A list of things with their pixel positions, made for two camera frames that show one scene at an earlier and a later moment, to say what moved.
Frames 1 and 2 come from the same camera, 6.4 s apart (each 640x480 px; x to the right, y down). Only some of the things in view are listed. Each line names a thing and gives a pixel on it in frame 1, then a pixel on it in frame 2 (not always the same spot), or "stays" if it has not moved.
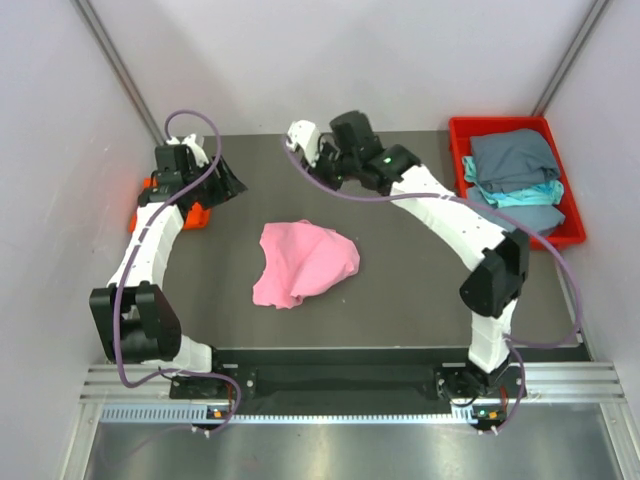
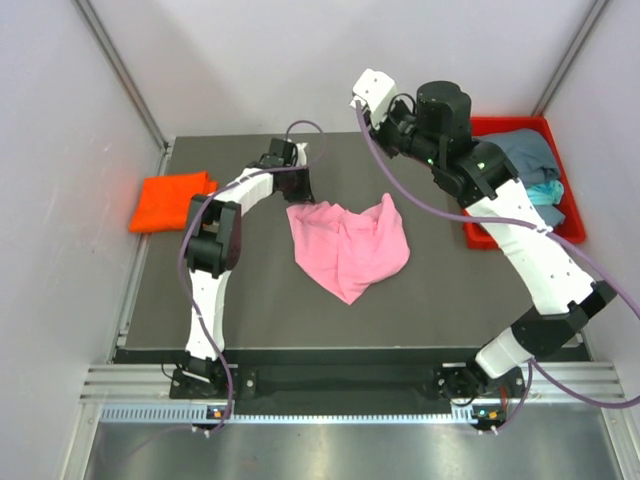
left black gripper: [224, 187] to [303, 194]
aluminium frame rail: [600, 382] stays
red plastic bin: [461, 131] stays
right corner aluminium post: [581, 37] stays
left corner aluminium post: [108, 48] stays
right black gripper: [317, 172] to [377, 133]
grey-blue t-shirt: [511, 160] stays
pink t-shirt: [301, 256] to [346, 251]
